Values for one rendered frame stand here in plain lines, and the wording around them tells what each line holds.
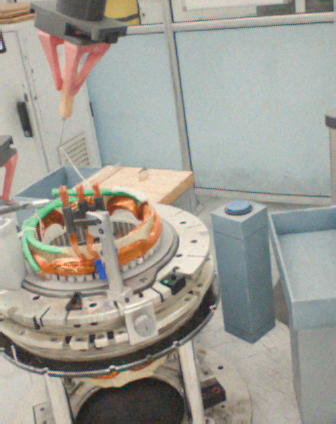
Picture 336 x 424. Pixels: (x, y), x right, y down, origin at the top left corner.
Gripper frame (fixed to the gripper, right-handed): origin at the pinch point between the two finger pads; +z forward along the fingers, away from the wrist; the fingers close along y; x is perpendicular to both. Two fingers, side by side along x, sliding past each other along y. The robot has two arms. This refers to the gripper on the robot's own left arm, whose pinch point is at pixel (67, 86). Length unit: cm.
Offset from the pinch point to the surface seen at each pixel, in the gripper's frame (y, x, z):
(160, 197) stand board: 3.4, 27.2, 24.0
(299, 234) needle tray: 28.2, 28.0, 18.8
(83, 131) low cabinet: -134, 199, 110
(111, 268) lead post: 15.7, -6.9, 15.5
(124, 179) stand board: -7.8, 33.0, 27.5
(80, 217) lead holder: 11.1, -8.4, 10.2
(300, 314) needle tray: 35.9, 5.0, 16.6
